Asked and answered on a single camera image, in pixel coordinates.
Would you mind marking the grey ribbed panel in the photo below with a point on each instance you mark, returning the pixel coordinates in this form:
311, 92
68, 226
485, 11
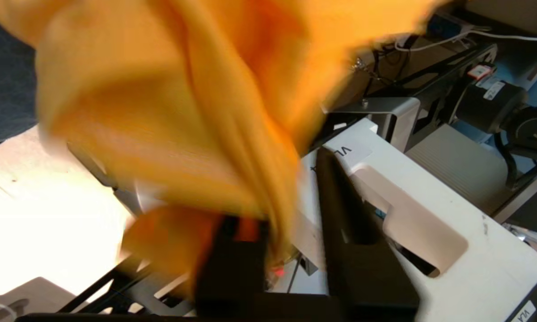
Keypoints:
460, 165

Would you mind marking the silver metal torso bracket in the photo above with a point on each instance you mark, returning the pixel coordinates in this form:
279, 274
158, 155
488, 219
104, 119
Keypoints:
398, 114

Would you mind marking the yellow printed t-shirt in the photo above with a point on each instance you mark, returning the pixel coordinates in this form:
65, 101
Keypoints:
183, 112

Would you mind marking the grey-blue bed sheet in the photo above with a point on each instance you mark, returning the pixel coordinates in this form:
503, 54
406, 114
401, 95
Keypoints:
4, 80

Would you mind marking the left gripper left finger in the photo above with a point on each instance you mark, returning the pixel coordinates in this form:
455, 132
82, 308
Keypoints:
228, 277

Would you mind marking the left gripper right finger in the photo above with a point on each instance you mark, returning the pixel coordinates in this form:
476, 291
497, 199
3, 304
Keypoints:
362, 268

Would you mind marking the white labelled robot cover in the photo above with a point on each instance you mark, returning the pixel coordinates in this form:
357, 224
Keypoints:
474, 268

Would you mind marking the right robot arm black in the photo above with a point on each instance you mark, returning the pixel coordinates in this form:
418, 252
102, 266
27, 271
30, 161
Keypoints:
496, 107

